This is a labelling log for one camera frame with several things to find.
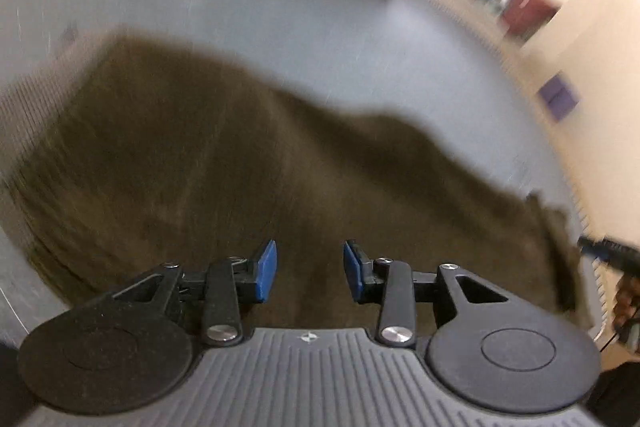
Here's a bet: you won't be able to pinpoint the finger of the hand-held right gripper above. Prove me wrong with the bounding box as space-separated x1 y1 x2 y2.
577 234 640 277

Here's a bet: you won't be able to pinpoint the dark red cushion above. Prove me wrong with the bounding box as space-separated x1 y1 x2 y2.
502 0 559 40

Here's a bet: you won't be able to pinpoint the brown corduroy pants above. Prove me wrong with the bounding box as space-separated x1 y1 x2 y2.
2 24 597 344

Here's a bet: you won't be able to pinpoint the purple folded mat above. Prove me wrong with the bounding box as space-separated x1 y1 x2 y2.
537 74 581 123

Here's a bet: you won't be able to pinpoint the person's right hand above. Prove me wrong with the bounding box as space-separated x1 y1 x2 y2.
612 274 640 334

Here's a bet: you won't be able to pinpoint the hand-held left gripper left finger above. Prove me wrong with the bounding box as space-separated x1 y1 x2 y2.
112 239 278 349

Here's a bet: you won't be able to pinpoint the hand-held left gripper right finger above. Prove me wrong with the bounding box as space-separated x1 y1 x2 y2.
342 239 512 350

